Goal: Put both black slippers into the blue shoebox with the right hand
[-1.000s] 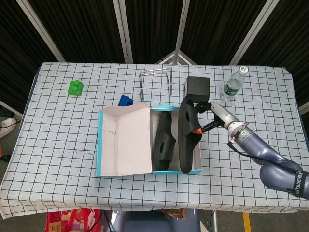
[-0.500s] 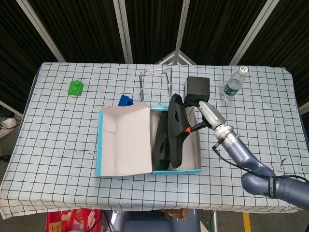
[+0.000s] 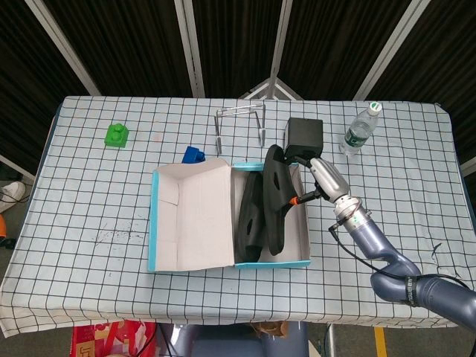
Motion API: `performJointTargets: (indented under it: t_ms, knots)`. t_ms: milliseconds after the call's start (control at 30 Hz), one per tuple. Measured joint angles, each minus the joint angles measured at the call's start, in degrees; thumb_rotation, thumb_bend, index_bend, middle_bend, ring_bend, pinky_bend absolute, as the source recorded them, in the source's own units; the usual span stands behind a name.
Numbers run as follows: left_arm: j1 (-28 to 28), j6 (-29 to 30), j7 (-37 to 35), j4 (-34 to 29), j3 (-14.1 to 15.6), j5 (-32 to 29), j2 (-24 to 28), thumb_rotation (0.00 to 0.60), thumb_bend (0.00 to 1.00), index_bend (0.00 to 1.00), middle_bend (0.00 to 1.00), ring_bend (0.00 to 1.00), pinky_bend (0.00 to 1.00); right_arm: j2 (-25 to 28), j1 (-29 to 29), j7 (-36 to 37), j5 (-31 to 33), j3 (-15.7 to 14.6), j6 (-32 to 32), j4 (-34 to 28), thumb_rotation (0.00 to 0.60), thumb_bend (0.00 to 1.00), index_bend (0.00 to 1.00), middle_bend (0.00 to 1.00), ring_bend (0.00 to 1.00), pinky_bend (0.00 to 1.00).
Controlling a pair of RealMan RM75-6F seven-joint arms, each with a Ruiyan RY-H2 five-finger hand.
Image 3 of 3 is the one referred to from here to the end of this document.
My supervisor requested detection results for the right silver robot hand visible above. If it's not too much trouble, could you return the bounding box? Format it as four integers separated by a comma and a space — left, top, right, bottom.
283, 154, 353, 208

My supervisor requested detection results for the black rubber slipper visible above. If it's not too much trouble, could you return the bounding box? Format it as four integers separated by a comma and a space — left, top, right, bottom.
234, 171, 267, 263
262, 144, 298, 257

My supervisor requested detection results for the small black box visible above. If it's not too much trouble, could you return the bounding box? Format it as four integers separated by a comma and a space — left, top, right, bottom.
283, 117, 324, 159

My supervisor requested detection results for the light blue cardboard shoe box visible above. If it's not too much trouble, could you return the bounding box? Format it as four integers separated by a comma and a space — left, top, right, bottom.
147, 158, 312, 274

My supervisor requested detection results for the clear plastic water bottle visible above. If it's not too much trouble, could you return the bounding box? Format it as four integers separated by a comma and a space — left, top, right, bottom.
338, 100, 384, 157

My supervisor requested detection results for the white triangular partition foot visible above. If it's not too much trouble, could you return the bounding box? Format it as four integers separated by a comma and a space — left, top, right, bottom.
239, 76, 304, 101

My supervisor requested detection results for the blue toy building block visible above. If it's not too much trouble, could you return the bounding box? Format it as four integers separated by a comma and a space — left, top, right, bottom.
181, 145, 207, 164

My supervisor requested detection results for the brown paper bag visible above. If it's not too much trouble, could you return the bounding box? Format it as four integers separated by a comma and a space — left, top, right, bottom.
251, 320, 290, 338

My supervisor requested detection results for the blue-grey chair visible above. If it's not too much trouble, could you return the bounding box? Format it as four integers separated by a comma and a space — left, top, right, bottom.
159, 321, 309, 357

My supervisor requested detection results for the green toy building block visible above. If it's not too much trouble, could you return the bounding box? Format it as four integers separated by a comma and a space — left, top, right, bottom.
103, 123, 129, 149

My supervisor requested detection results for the white black-checked tablecloth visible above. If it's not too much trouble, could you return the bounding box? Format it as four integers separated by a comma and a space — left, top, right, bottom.
0, 95, 476, 334

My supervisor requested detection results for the red patterned bag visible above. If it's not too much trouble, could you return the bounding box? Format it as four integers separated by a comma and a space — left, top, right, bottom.
71, 319, 158, 357

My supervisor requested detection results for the white sneaker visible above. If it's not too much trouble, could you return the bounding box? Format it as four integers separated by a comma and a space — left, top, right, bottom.
0, 181, 27, 213

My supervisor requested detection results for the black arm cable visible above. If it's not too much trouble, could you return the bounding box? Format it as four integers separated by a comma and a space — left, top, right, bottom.
329, 222, 469, 289

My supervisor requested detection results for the metal wire stand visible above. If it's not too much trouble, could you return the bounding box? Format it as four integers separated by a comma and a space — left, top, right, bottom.
213, 103, 268, 155

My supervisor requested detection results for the white partition frame post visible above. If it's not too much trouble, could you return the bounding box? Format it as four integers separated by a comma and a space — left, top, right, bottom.
352, 0, 423, 101
24, 0, 102, 97
173, 0, 206, 98
268, 0, 294, 81

